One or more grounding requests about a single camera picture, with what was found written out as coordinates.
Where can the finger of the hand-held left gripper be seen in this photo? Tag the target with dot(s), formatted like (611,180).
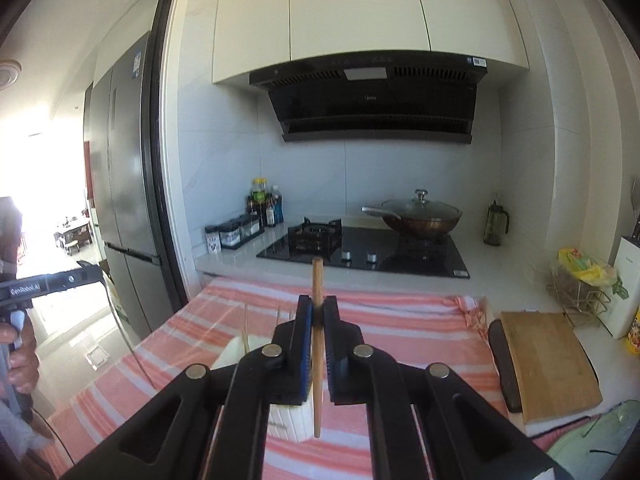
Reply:
(80,275)

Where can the blue label bottle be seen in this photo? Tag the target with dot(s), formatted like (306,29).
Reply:
(276,207)

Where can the black gas hob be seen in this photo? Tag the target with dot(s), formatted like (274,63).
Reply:
(390,260)

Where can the wooden dining table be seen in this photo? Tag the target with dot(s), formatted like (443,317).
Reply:
(72,232)

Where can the dark sauce bottle yellow cap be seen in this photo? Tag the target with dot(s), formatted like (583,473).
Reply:
(258,205)

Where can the glass pan lid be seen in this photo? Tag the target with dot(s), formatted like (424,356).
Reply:
(422,207)

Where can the white ribbed utensil holder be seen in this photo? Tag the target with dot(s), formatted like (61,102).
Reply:
(292,422)

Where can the person's left forearm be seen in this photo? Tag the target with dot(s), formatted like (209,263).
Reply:
(20,420)

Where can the round ceiling light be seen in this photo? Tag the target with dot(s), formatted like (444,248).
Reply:
(9,75)

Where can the white wall cabinet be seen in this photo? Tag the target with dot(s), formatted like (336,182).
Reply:
(350,10)

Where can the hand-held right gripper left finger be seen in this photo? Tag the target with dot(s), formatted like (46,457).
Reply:
(304,350)

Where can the spice jar set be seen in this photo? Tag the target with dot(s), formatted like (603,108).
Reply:
(230,235)

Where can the yellow snack packet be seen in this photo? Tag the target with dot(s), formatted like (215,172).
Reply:
(634,332)

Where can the black range hood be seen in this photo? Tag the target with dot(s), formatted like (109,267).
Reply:
(370,105)

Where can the yellow plastic bag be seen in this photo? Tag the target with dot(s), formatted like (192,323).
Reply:
(585,265)

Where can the glass pitcher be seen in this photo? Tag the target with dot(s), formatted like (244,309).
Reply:
(495,225)

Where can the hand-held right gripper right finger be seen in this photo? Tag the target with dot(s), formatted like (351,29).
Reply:
(331,355)

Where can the wooden cutting board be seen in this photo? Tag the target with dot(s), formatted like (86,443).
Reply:
(550,365)

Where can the grey refrigerator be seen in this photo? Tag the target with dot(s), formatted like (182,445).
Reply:
(125,185)

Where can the person's left hand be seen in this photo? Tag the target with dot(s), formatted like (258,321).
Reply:
(26,370)

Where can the brown wok pan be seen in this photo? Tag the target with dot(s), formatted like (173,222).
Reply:
(425,227)

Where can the pink striped tablecloth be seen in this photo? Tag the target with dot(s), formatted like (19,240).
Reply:
(400,320)

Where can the black cutting board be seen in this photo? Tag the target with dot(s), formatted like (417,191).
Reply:
(505,370)

